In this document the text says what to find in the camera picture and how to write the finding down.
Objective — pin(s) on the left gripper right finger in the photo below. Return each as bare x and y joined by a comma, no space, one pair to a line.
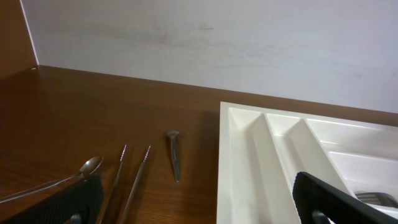
319,202

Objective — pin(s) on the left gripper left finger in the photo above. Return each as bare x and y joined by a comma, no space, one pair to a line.
83,198

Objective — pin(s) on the steel fork with wide tines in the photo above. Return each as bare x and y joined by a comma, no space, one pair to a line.
377,198

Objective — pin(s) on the small shiny steel teaspoon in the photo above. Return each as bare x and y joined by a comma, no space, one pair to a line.
87,168

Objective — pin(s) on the white plastic cutlery tray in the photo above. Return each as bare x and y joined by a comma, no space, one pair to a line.
262,150

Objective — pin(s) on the small dark steel teaspoon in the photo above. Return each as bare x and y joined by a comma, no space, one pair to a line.
174,153

